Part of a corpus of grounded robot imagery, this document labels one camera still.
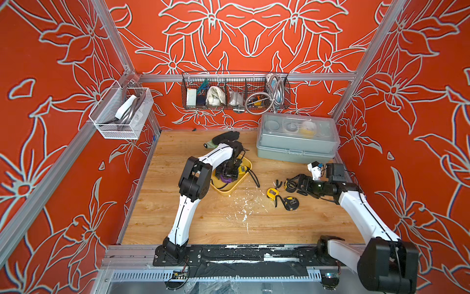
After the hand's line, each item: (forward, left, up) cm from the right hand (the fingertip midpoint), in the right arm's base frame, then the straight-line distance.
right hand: (293, 183), depth 82 cm
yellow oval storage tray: (0, +29, -6) cm, 30 cm away
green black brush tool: (+38, +36, -10) cm, 53 cm away
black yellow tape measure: (-6, 0, -9) cm, 11 cm away
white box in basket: (+36, +49, +22) cm, 65 cm away
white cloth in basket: (+36, +38, +22) cm, 57 cm away
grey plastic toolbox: (+22, -6, +8) cm, 24 cm away
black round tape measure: (+3, -1, -9) cm, 9 cm away
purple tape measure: (+6, +31, -10) cm, 33 cm away
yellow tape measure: (0, +8, -10) cm, 13 cm away
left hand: (+9, +31, -11) cm, 34 cm away
